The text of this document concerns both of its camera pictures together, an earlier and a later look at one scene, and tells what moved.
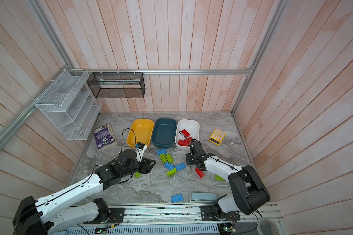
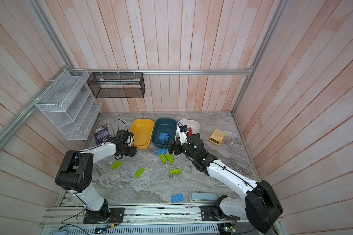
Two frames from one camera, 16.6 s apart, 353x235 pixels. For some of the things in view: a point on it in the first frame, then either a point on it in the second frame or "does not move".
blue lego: (161, 152) does not move
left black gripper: (145, 165) → (132, 152)
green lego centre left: (163, 157) does not move
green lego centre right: (169, 158) does not move
